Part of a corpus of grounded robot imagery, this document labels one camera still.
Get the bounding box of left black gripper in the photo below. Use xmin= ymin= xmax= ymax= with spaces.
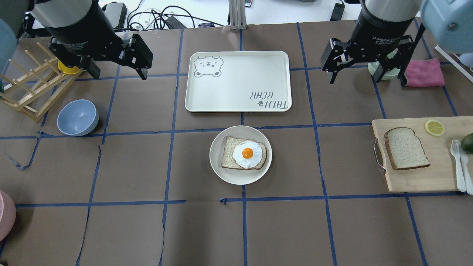
xmin=46 ymin=11 xmax=153 ymax=80

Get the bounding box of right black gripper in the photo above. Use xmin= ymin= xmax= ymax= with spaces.
xmin=321 ymin=17 xmax=414 ymax=85

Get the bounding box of bread slice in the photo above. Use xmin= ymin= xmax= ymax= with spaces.
xmin=384 ymin=127 xmax=431 ymax=170
xmin=221 ymin=136 xmax=267 ymax=170

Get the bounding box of cream round plate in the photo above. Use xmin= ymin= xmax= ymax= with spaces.
xmin=209 ymin=126 xmax=272 ymax=185

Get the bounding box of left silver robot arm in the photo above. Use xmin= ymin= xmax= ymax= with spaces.
xmin=0 ymin=0 xmax=153 ymax=80

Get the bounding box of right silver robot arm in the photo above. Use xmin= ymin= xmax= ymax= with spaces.
xmin=321 ymin=0 xmax=473 ymax=85

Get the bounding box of bread slice under egg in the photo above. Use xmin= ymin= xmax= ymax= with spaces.
xmin=221 ymin=136 xmax=267 ymax=170

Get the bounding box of yellow cup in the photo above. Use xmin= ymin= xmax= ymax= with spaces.
xmin=57 ymin=59 xmax=82 ymax=75

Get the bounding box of pink cloth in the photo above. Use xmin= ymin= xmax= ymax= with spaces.
xmin=401 ymin=58 xmax=445 ymax=88

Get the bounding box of blue bowl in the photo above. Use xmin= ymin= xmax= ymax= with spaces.
xmin=56 ymin=99 xmax=99 ymax=137

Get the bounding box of wooden dish rack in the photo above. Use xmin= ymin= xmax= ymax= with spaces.
xmin=0 ymin=42 xmax=83 ymax=122

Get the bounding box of lemon slice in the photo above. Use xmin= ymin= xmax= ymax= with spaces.
xmin=424 ymin=119 xmax=445 ymax=137

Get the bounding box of white plastic fork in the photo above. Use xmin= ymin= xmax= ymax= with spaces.
xmin=450 ymin=140 xmax=466 ymax=192

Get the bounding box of cream bear tray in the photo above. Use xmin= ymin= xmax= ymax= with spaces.
xmin=185 ymin=51 xmax=293 ymax=113

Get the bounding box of green avocado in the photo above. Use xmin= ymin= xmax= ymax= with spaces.
xmin=460 ymin=133 xmax=473 ymax=154

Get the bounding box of white plastic spoon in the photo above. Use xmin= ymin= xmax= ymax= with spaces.
xmin=455 ymin=140 xmax=473 ymax=195

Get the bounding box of fried egg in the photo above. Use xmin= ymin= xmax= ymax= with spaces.
xmin=232 ymin=141 xmax=263 ymax=169

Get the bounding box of pink bowl with ice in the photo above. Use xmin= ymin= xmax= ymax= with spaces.
xmin=0 ymin=190 xmax=16 ymax=241

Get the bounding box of aluminium frame post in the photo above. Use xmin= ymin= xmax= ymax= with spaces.
xmin=228 ymin=0 xmax=247 ymax=30

